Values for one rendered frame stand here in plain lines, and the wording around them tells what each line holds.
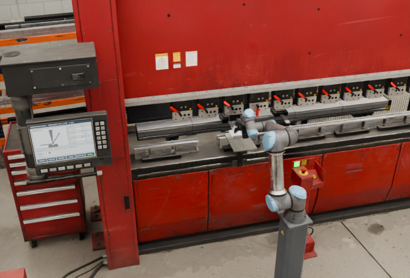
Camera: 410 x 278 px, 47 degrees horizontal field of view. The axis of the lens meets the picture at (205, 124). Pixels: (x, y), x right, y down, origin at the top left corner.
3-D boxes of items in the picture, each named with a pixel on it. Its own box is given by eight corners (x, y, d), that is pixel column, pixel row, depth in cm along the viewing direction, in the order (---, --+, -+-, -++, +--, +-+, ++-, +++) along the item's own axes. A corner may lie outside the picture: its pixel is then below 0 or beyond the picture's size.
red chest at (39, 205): (27, 254, 397) (2, 153, 348) (31, 216, 440) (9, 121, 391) (88, 244, 407) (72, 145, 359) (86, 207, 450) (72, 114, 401)
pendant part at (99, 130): (36, 176, 282) (25, 123, 265) (37, 164, 292) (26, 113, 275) (113, 165, 292) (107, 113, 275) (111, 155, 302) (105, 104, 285)
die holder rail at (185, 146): (135, 160, 363) (134, 149, 359) (134, 155, 368) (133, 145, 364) (198, 151, 374) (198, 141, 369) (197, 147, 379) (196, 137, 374)
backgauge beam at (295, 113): (137, 141, 385) (136, 130, 380) (135, 133, 397) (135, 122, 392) (390, 110, 433) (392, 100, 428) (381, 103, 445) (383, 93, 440)
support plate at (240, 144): (233, 152, 351) (233, 151, 351) (224, 135, 374) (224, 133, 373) (257, 149, 355) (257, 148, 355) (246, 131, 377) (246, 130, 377)
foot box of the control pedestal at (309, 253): (296, 261, 390) (298, 250, 384) (282, 241, 410) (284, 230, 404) (318, 256, 395) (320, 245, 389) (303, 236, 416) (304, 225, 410)
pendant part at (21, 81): (27, 194, 289) (-3, 64, 248) (29, 172, 310) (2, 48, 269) (111, 181, 301) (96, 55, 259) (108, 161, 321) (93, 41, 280)
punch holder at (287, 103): (274, 110, 370) (275, 91, 362) (269, 105, 377) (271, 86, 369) (291, 108, 373) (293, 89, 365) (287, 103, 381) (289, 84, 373)
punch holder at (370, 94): (366, 99, 387) (370, 80, 379) (360, 94, 394) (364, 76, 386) (382, 97, 390) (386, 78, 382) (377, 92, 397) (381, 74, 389)
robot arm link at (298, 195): (308, 208, 313) (310, 192, 306) (290, 213, 309) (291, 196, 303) (299, 197, 323) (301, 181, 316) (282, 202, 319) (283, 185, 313)
